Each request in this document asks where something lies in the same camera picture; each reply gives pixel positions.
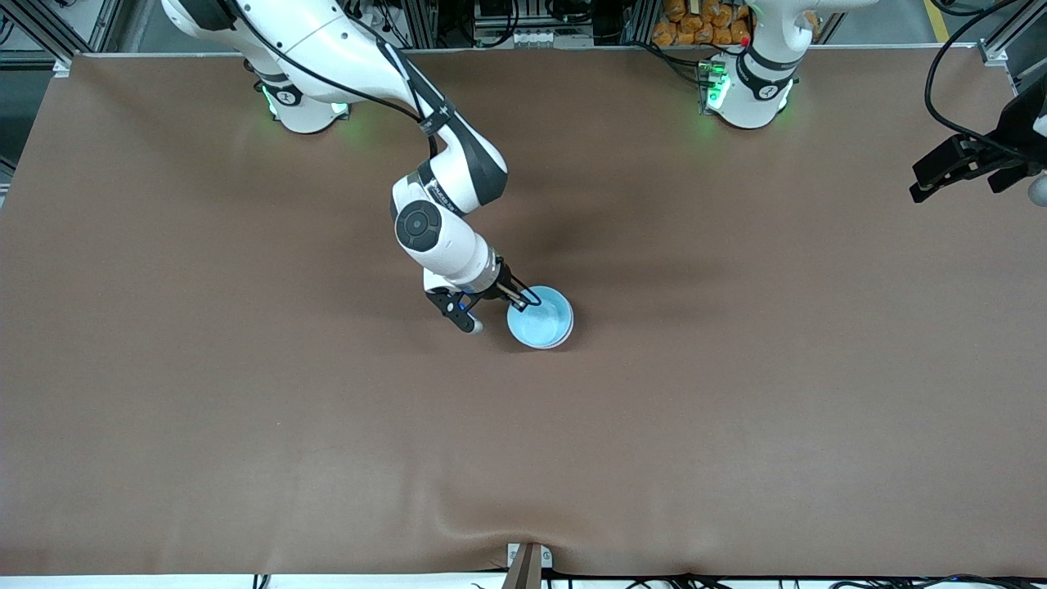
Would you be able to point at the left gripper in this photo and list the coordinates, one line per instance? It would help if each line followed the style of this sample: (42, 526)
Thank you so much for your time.
(1017, 131)

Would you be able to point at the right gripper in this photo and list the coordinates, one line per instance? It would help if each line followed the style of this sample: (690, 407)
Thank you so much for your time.
(505, 283)

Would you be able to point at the light blue bowl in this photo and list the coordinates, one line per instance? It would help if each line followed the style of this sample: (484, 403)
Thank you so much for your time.
(548, 323)

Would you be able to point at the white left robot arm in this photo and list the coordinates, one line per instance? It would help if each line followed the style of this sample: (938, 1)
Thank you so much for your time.
(752, 102)

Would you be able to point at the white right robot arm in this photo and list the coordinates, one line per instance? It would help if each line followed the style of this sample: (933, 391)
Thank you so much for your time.
(327, 41)

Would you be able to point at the brown table cloth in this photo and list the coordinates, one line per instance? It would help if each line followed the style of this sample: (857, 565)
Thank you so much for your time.
(523, 458)

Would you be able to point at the white power strip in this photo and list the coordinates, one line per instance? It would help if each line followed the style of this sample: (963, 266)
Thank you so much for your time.
(536, 38)

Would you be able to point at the pile of orange items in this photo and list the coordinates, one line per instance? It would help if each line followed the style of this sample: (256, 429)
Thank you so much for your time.
(695, 24)

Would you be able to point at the aluminium frame corner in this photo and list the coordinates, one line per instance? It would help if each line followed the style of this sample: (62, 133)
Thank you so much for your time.
(49, 33)
(994, 51)

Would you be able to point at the metal table clamp bracket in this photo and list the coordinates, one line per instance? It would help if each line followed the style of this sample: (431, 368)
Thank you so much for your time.
(527, 568)

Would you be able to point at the aluminium frame post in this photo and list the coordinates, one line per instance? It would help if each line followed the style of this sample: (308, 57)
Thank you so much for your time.
(640, 20)
(421, 23)

